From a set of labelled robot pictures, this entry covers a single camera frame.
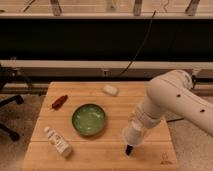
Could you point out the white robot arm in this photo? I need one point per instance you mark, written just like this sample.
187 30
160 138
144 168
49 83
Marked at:
172 92

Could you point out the black eraser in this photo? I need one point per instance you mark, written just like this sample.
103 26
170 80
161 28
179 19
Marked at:
128 150

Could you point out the white ceramic cup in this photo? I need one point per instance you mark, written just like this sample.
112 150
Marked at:
133 135

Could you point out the green bowl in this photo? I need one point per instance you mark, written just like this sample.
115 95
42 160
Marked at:
89 119

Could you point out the white plastic bottle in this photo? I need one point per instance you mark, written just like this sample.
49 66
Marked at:
60 144

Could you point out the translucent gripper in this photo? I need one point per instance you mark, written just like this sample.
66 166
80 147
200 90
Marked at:
141 121

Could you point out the white soap bar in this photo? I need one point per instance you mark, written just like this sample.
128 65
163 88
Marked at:
111 90

